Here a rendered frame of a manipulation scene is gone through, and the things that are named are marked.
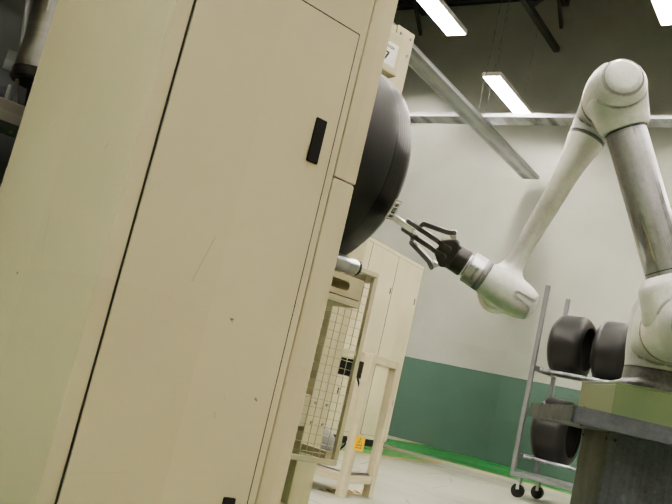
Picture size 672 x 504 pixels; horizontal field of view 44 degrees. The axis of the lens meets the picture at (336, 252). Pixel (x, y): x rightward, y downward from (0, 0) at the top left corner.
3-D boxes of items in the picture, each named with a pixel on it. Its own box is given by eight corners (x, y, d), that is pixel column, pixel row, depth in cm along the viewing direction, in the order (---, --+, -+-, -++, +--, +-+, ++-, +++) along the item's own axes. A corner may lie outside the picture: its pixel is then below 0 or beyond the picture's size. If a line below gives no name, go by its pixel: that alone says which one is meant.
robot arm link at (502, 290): (475, 291, 215) (471, 296, 228) (526, 325, 213) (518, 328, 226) (498, 257, 216) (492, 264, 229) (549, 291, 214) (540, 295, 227)
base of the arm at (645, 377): (668, 398, 227) (671, 378, 228) (701, 400, 206) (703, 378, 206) (602, 385, 228) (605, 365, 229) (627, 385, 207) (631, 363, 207)
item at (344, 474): (341, 497, 448) (373, 353, 461) (256, 470, 482) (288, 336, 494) (372, 498, 477) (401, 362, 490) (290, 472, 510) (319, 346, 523)
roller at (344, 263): (264, 222, 209) (254, 225, 212) (262, 239, 207) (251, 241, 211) (363, 259, 230) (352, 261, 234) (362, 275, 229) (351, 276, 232)
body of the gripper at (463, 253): (474, 254, 217) (444, 234, 218) (456, 280, 219) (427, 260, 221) (476, 250, 224) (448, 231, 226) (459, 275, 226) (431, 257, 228)
